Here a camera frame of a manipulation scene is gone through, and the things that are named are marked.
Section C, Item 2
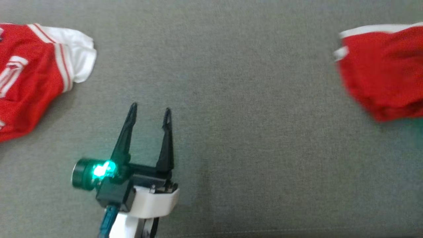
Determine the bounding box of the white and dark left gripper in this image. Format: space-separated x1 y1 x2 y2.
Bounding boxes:
72 102 181 219

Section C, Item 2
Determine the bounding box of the red jersey with white sleeves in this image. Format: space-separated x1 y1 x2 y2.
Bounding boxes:
0 22 97 143

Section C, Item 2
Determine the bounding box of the red garment with white trim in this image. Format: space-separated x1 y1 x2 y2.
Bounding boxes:
333 22 423 123

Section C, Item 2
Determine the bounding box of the thin black cable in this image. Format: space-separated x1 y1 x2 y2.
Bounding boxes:
145 218 160 238

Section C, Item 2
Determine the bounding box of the blue cable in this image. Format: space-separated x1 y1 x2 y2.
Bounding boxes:
98 205 118 238

